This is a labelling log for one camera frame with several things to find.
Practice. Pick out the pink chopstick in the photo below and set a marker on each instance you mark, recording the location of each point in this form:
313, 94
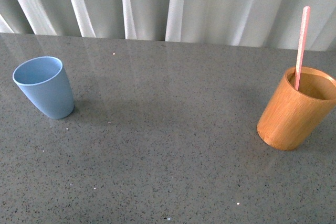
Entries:
301, 45

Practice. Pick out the round bamboo holder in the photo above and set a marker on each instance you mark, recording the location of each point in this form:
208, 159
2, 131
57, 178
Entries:
292, 114

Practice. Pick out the blue plastic cup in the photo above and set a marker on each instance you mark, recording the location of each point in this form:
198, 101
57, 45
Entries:
44, 81

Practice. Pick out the white pleated curtain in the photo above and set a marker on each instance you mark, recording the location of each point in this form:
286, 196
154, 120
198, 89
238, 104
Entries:
256, 23

